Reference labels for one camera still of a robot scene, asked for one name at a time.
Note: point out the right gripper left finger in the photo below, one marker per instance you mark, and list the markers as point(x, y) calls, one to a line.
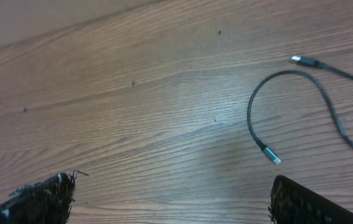
point(47, 202)

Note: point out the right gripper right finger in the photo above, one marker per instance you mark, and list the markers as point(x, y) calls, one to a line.
point(292, 203)

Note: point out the cardboard wall panel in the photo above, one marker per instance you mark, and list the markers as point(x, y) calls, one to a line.
point(21, 19)

